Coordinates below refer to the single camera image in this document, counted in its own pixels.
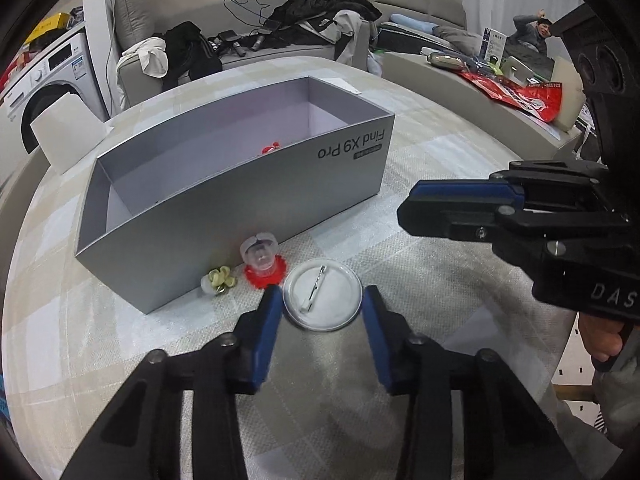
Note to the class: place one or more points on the white washing machine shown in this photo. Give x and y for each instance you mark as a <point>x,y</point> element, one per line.
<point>63,67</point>

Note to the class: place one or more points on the black clothes on sofa arm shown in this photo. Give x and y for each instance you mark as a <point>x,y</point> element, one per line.
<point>189,53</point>

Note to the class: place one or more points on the red plastic bag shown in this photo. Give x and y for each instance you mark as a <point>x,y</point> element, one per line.
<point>542,101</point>

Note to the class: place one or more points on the grey sofa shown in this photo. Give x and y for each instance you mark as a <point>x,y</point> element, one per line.
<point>236,31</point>

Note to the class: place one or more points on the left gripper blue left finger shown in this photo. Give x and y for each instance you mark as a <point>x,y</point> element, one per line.
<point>256,332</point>

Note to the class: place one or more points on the grey side bench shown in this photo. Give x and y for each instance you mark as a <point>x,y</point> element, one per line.
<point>522,134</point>

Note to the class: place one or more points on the white cloth on sofa arm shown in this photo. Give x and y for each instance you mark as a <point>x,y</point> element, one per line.
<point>151,54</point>

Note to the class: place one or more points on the right hand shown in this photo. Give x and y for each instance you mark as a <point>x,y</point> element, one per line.
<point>601,337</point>

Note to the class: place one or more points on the yellow box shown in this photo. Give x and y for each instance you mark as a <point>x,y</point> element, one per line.
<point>51,24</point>

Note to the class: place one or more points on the black jacket pile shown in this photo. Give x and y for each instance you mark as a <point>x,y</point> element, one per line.
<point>307,22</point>

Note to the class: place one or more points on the round white pin badge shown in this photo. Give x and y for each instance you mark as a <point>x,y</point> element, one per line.
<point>322,295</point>

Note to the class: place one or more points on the cream flower hair clip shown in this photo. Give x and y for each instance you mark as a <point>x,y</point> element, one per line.
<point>217,281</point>

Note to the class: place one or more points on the grey cushion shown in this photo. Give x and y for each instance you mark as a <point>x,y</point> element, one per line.
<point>134,22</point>

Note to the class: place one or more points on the white paper cup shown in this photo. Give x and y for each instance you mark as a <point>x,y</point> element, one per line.
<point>67,130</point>

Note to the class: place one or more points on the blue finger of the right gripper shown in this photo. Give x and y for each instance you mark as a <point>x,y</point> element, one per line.
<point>500,190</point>
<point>452,219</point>

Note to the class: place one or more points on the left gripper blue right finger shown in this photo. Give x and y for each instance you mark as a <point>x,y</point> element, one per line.
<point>387,333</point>

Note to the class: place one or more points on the grey Find X9 Pro box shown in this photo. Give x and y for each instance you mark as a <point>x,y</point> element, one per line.
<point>177,200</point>

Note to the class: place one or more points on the person in background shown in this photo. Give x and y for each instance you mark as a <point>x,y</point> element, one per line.
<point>531,31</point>

